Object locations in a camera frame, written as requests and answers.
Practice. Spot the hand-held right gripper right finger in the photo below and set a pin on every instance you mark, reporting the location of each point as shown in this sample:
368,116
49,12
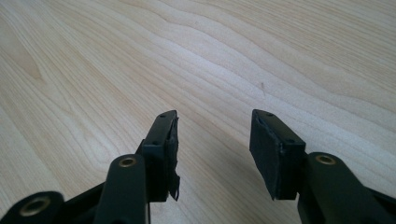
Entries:
278,158

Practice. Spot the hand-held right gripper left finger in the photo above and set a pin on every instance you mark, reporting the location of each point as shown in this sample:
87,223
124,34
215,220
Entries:
158,161

